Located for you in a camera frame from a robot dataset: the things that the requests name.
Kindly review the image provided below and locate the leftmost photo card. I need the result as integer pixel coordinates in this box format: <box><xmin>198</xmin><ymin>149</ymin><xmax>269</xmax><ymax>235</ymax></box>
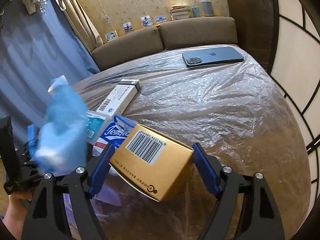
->
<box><xmin>105</xmin><ymin>30</ymin><xmax>118</xmax><ymax>42</ymax></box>

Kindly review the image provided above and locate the small blue cylinder speaker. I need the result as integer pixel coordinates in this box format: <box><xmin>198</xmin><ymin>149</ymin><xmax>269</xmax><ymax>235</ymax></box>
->
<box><xmin>191</xmin><ymin>7</ymin><xmax>200</xmax><ymax>18</ymax></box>

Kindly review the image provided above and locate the beige curtain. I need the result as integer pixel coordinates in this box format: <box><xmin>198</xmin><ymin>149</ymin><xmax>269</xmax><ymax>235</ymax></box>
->
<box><xmin>55</xmin><ymin>0</ymin><xmax>103</xmax><ymax>53</ymax></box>

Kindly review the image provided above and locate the blue smartphone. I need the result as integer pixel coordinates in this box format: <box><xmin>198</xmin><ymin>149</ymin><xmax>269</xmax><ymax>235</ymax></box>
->
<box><xmin>182</xmin><ymin>47</ymin><xmax>244</xmax><ymax>67</ymax></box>

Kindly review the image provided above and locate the dark wooden cabinet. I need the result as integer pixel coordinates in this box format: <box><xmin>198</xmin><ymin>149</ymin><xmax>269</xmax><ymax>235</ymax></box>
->
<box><xmin>227</xmin><ymin>0</ymin><xmax>274</xmax><ymax>69</ymax></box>

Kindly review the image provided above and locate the white paper screen divider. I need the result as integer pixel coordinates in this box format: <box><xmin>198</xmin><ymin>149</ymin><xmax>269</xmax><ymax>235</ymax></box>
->
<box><xmin>271</xmin><ymin>0</ymin><xmax>319</xmax><ymax>208</ymax></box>

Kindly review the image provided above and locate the grey cylinder speaker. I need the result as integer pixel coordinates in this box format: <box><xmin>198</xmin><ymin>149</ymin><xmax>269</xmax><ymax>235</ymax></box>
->
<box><xmin>201</xmin><ymin>1</ymin><xmax>214</xmax><ymax>17</ymax></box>

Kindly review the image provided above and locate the blue Tempo tissue pack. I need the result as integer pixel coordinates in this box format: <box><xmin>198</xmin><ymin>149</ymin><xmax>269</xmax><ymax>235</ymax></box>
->
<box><xmin>92</xmin><ymin>114</ymin><xmax>137</xmax><ymax>157</ymax></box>

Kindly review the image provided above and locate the blue curtain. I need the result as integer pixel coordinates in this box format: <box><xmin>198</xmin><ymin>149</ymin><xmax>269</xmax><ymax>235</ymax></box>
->
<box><xmin>0</xmin><ymin>0</ymin><xmax>100</xmax><ymax>148</ymax></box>

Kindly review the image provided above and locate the blue plastic trash bag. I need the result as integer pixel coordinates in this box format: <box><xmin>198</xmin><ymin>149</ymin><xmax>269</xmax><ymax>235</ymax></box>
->
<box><xmin>27</xmin><ymin>75</ymin><xmax>88</xmax><ymax>177</ymax></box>

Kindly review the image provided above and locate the brown sofa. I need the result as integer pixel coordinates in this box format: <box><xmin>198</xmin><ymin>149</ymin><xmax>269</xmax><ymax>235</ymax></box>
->
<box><xmin>92</xmin><ymin>17</ymin><xmax>238</xmax><ymax>71</ymax></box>

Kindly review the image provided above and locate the gold cardboard box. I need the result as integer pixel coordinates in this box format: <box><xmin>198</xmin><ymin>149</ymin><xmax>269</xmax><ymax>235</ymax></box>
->
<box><xmin>110</xmin><ymin>124</ymin><xmax>193</xmax><ymax>202</ymax></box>

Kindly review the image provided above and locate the teal dental floss box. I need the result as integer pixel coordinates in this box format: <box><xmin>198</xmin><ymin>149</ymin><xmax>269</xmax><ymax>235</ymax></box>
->
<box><xmin>86</xmin><ymin>111</ymin><xmax>112</xmax><ymax>145</ymax></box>

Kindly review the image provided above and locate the photo card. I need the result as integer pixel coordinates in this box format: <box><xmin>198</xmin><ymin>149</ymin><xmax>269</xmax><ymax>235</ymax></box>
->
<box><xmin>155</xmin><ymin>15</ymin><xmax>167</xmax><ymax>24</ymax></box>
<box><xmin>140</xmin><ymin>15</ymin><xmax>153</xmax><ymax>28</ymax></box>
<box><xmin>123</xmin><ymin>21</ymin><xmax>133</xmax><ymax>34</ymax></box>
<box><xmin>105</xmin><ymin>30</ymin><xmax>118</xmax><ymax>42</ymax></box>

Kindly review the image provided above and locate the long white medicine box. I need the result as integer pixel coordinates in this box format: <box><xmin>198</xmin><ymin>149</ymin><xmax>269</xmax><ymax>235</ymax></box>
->
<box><xmin>96</xmin><ymin>79</ymin><xmax>141</xmax><ymax>117</ymax></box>

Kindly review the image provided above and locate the left hand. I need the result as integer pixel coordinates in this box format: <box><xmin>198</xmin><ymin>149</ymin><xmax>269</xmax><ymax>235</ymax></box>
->
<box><xmin>3</xmin><ymin>191</ymin><xmax>32</xmax><ymax>239</ymax></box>

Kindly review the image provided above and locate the stack of books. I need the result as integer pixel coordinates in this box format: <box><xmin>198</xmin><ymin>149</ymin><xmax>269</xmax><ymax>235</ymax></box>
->
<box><xmin>170</xmin><ymin>5</ymin><xmax>191</xmax><ymax>21</ymax></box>

